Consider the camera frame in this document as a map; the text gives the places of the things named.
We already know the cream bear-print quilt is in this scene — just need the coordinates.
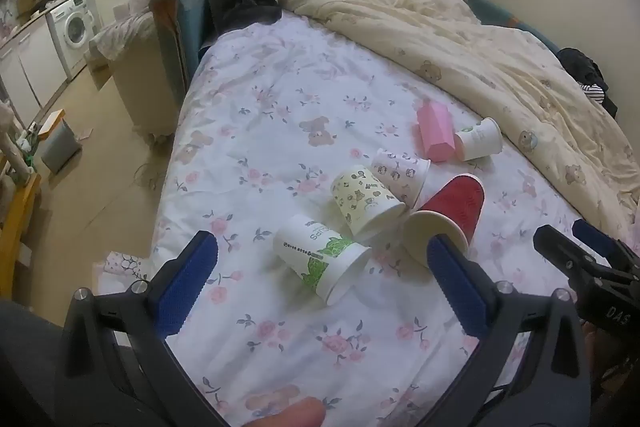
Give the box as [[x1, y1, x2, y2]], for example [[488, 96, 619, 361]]
[[277, 0, 640, 233]]

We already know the yellow patterned paper cup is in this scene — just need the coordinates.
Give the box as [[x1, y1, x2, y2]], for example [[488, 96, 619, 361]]
[[331, 164, 407, 238]]

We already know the small white green-print cup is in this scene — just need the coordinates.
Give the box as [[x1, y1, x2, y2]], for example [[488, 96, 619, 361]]
[[454, 117, 503, 162]]

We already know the white patterned cloth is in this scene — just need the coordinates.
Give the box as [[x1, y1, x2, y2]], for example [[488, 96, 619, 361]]
[[102, 251, 151, 280]]

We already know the white washing machine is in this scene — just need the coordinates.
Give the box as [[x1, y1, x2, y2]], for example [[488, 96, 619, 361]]
[[47, 0, 98, 78]]

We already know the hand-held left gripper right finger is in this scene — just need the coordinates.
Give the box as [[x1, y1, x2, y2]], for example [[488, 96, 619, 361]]
[[425, 234, 593, 427]]

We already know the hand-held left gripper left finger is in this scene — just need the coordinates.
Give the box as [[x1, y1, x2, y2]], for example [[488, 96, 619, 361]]
[[55, 229, 236, 427]]

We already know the yellow wooden chair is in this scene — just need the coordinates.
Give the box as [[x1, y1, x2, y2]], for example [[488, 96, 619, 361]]
[[0, 157, 43, 303]]

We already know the white kitchen cabinet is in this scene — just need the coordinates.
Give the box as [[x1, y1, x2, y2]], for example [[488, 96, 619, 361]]
[[0, 14, 68, 128]]

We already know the white bear-pattern paper cup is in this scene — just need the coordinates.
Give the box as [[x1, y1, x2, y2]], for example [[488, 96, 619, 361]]
[[371, 148, 432, 211]]

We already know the striped cloth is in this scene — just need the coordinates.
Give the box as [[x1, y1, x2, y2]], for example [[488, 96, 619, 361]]
[[580, 83, 608, 108]]

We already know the black garment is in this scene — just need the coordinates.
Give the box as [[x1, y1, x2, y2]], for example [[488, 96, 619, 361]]
[[556, 48, 618, 118]]

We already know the red paper cup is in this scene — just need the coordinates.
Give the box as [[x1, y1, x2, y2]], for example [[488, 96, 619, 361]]
[[402, 174, 486, 270]]

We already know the grey trash bin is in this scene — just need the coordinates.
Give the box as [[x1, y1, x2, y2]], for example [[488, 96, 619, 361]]
[[37, 109, 83, 172]]

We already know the floral bed sheet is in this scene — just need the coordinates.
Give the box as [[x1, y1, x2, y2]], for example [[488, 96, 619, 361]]
[[150, 14, 631, 427]]

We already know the teal armchair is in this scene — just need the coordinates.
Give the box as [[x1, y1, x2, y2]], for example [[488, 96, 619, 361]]
[[150, 0, 216, 92]]

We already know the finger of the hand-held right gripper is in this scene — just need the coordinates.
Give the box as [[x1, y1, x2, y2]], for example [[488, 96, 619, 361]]
[[571, 218, 634, 266], [532, 226, 600, 284]]

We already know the pink faceted cup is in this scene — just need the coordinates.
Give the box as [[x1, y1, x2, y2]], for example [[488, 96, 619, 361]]
[[416, 102, 457, 162]]

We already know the teal pillow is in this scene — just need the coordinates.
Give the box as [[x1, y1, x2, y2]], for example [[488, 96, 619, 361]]
[[467, 0, 556, 52]]

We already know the large white green-print cup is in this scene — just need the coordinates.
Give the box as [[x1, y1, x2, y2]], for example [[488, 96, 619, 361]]
[[272, 214, 372, 306]]

